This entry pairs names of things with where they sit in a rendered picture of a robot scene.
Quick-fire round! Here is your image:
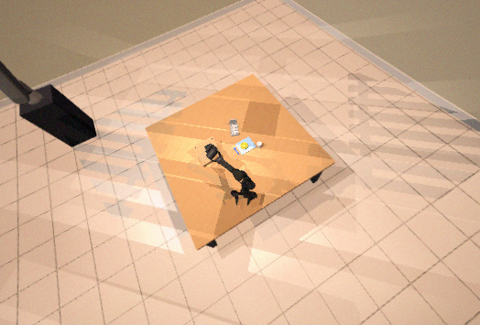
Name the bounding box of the white dish rack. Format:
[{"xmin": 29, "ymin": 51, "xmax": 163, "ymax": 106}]
[{"xmin": 229, "ymin": 119, "xmax": 239, "ymax": 136}]

